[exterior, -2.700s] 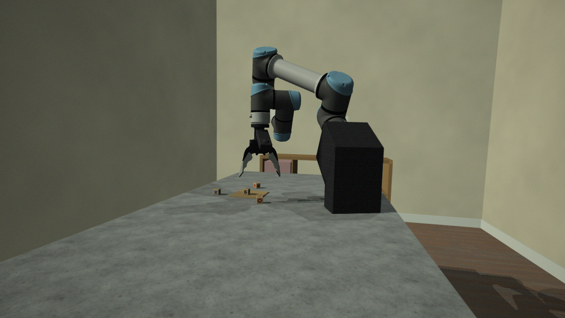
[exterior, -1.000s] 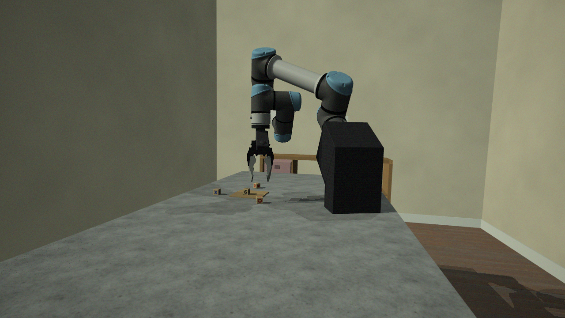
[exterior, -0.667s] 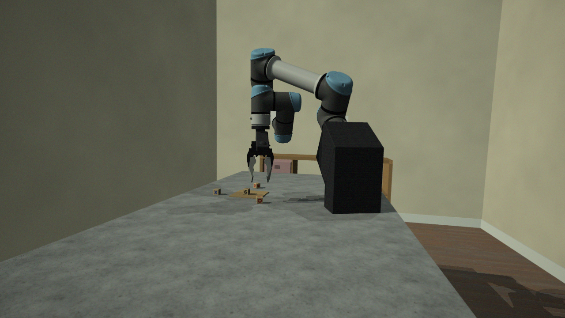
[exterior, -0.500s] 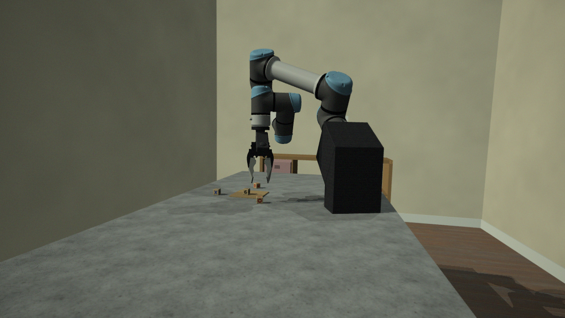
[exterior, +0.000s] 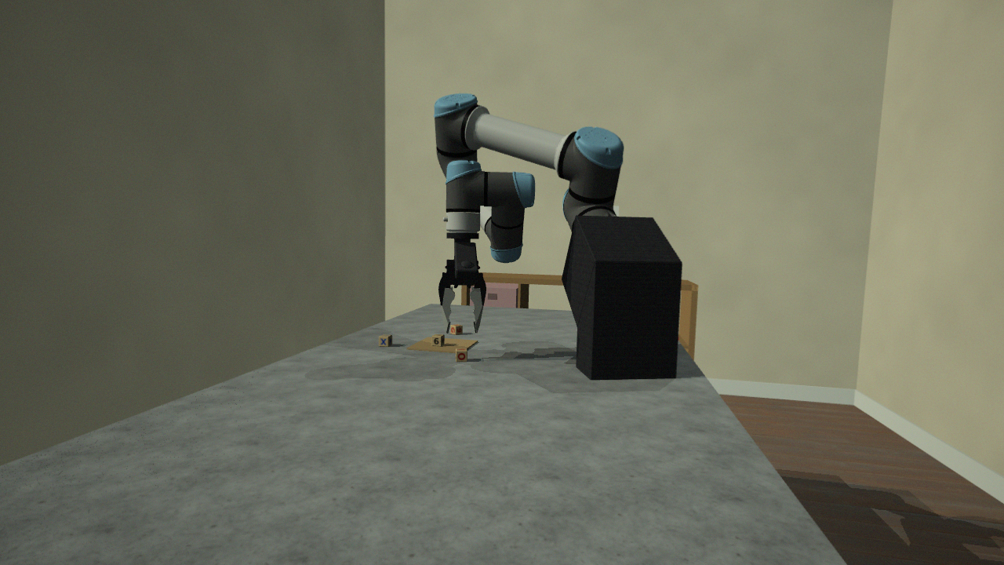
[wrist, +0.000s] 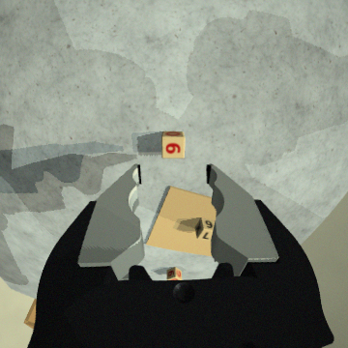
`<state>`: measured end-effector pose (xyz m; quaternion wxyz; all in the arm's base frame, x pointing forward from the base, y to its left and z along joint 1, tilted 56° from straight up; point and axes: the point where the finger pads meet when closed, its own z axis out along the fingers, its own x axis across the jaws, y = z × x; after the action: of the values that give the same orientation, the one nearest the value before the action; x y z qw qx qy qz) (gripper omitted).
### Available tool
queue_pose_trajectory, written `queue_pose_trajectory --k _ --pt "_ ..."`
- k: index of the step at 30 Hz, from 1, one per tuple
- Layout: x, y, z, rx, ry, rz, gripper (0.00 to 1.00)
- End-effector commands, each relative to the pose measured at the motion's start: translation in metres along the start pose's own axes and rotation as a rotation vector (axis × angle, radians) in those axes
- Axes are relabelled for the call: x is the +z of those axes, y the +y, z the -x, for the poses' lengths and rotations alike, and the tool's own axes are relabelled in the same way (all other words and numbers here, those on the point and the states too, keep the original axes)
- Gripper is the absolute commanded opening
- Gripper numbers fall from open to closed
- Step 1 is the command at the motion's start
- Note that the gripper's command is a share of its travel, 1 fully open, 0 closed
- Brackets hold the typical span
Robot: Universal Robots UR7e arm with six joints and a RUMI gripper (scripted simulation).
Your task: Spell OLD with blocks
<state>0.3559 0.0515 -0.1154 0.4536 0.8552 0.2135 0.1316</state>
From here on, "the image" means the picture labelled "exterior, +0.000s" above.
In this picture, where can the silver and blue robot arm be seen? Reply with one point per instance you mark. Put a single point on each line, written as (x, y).
(590, 159)

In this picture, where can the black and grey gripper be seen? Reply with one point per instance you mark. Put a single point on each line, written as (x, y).
(446, 294)

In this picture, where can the tan mat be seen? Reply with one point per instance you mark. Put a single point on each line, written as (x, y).
(449, 346)

